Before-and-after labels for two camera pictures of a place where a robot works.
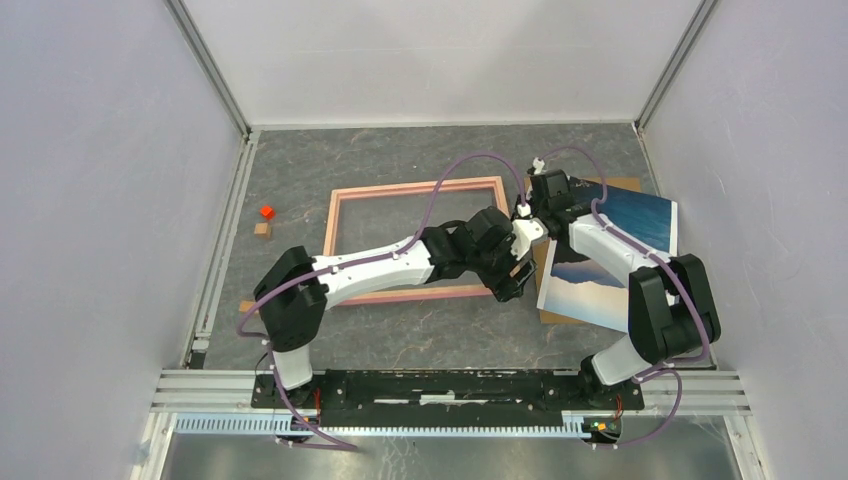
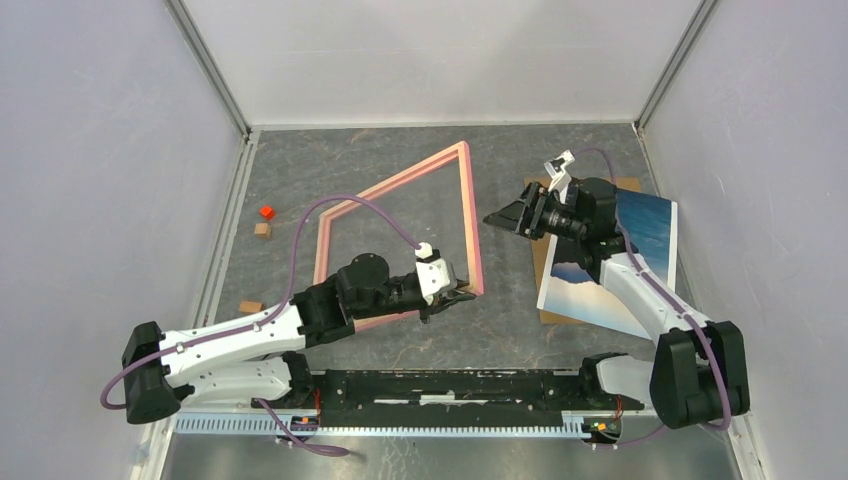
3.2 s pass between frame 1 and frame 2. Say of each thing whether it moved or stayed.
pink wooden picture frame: moved
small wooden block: stayed
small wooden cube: stayed
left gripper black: moved
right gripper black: stayed
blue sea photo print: stayed
